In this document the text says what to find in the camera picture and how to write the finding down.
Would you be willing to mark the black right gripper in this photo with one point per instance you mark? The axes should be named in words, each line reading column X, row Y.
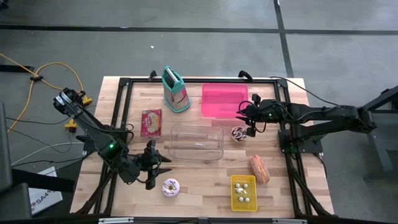
column 262, row 112

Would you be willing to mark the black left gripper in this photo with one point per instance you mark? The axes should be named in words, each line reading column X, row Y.
column 150, row 165

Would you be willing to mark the pink frosted toy donut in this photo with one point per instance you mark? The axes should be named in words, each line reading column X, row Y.
column 166, row 186

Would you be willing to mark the red snack packet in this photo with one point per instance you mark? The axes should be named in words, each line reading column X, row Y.
column 151, row 123

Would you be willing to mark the dark brown dropper bottle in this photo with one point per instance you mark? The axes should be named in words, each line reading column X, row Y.
column 239, row 190

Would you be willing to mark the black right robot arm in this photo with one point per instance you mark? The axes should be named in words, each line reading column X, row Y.
column 326, row 113

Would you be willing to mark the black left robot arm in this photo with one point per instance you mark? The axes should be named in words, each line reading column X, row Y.
column 90, row 127

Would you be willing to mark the chocolate frosted toy donut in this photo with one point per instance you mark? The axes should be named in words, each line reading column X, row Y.
column 234, row 134

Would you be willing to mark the pink plastic bin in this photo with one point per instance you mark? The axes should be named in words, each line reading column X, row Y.
column 220, row 99

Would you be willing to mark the clear plastic bin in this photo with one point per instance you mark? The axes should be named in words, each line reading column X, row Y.
column 196, row 152

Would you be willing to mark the seeded toy bread loaf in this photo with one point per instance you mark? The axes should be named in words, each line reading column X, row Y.
column 259, row 169

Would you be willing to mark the teal and metal box grater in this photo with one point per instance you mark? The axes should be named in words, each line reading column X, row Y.
column 177, row 96

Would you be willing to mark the yellow plastic basket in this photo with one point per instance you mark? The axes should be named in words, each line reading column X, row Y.
column 244, row 207

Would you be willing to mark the white printed box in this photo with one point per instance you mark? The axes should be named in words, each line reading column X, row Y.
column 46, row 199

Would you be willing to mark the black metal stand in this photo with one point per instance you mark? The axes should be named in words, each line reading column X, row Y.
column 385, row 155

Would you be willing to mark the dark grey furniture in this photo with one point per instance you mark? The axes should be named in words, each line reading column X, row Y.
column 12, row 202

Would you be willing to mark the black floor bar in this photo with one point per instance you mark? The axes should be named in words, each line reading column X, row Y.
column 15, row 68

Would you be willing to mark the silver metal bracket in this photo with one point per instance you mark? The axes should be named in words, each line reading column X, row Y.
column 115, row 220
column 289, row 221

